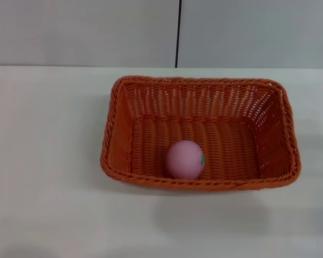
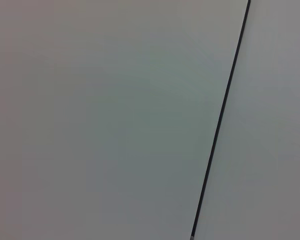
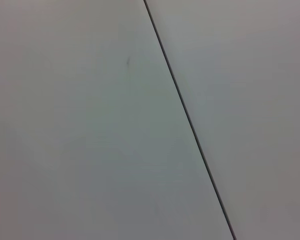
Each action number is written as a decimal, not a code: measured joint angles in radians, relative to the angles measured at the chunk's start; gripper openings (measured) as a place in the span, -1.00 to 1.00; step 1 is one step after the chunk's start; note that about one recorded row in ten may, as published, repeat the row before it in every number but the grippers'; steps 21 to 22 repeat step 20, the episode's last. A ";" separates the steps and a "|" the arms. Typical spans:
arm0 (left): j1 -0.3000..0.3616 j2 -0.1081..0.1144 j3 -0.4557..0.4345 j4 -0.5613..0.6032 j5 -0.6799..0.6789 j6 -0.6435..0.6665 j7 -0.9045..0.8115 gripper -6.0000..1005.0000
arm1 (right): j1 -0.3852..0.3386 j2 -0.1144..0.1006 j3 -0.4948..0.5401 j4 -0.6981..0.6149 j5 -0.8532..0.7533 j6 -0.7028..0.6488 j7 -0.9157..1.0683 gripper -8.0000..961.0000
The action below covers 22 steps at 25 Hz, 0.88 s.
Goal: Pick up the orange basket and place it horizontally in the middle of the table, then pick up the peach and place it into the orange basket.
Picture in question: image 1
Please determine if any black vertical wall strip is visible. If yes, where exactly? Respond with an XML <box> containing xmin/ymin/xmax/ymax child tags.
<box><xmin>174</xmin><ymin>0</ymin><xmax>184</xmax><ymax>68</ymax></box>

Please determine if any pink toy peach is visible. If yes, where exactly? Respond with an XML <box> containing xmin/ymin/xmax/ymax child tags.
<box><xmin>166</xmin><ymin>140</ymin><xmax>206</xmax><ymax>180</ymax></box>

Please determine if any orange woven plastic basket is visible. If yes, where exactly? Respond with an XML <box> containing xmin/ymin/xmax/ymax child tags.
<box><xmin>99</xmin><ymin>75</ymin><xmax>302</xmax><ymax>193</ymax></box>

